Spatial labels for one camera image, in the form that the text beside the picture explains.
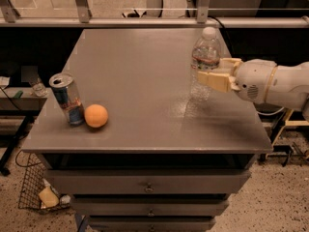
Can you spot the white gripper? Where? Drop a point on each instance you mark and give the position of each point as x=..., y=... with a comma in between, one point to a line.
x=255, y=78

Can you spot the clear plastic water bottle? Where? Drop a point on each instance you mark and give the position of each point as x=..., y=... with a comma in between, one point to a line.
x=205, y=57

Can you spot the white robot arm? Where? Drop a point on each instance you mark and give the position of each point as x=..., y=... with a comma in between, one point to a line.
x=288, y=87

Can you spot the small water bottle on shelf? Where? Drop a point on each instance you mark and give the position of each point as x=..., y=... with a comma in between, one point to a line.
x=38, y=87

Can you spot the yellow bottle in basket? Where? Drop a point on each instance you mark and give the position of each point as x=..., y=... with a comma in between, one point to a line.
x=48, y=197

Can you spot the yellow metal stand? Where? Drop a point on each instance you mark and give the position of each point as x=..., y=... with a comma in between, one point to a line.
x=290, y=135

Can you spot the grey drawer cabinet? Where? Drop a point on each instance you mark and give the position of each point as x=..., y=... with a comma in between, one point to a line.
x=170, y=154

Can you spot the orange ball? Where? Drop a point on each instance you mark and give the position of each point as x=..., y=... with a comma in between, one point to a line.
x=96, y=115

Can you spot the blue silver energy drink can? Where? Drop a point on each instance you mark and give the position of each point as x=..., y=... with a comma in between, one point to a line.
x=67, y=96

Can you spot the green small object on shelf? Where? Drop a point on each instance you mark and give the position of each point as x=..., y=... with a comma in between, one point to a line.
x=18, y=94

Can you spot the low side shelf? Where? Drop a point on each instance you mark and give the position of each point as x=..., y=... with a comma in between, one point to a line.
x=14, y=111

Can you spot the grey metal railing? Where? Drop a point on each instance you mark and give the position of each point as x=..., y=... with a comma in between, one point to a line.
x=155, y=13

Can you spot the black wire basket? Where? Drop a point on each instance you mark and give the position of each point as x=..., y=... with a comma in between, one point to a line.
x=32, y=185

